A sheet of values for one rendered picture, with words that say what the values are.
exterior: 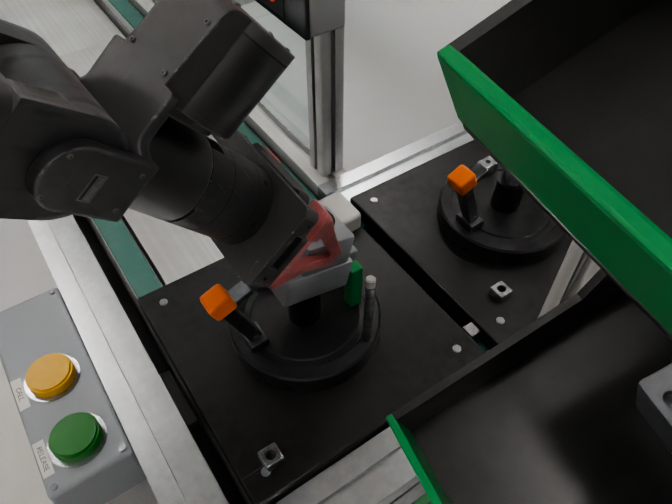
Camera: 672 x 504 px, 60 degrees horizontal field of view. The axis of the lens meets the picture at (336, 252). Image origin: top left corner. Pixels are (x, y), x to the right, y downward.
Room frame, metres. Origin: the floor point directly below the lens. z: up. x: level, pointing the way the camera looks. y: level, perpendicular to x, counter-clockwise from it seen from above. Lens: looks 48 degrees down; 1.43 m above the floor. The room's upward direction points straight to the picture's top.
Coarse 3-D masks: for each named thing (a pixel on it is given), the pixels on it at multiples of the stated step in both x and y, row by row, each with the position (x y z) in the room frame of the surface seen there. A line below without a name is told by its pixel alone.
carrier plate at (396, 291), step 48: (192, 288) 0.36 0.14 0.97; (384, 288) 0.36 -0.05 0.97; (192, 336) 0.30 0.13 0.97; (384, 336) 0.30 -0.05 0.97; (432, 336) 0.30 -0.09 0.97; (192, 384) 0.25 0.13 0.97; (240, 384) 0.25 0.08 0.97; (384, 384) 0.25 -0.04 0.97; (432, 384) 0.25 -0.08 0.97; (240, 432) 0.21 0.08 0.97; (288, 432) 0.21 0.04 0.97; (336, 432) 0.21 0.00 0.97; (240, 480) 0.17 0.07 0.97; (288, 480) 0.17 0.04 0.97
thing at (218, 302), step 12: (216, 288) 0.28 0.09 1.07; (240, 288) 0.28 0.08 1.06; (204, 300) 0.27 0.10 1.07; (216, 300) 0.27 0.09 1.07; (228, 300) 0.27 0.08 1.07; (240, 300) 0.28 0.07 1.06; (216, 312) 0.26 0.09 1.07; (228, 312) 0.27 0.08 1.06; (240, 312) 0.28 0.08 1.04; (240, 324) 0.27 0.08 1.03; (252, 324) 0.28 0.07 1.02; (252, 336) 0.28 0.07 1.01
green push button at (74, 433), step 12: (60, 420) 0.22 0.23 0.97; (72, 420) 0.22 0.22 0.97; (84, 420) 0.22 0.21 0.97; (96, 420) 0.22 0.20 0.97; (60, 432) 0.21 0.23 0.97; (72, 432) 0.21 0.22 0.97; (84, 432) 0.21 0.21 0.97; (96, 432) 0.21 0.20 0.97; (60, 444) 0.20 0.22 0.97; (72, 444) 0.20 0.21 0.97; (84, 444) 0.20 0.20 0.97; (96, 444) 0.20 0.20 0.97; (60, 456) 0.19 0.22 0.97; (72, 456) 0.19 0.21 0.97; (84, 456) 0.19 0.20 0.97
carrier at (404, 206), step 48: (384, 192) 0.50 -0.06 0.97; (432, 192) 0.50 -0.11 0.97; (480, 192) 0.48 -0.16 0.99; (384, 240) 0.43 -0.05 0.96; (432, 240) 0.42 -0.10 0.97; (480, 240) 0.40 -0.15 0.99; (528, 240) 0.41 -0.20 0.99; (432, 288) 0.37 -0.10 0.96; (480, 288) 0.36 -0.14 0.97; (528, 288) 0.36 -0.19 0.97; (480, 336) 0.31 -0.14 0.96
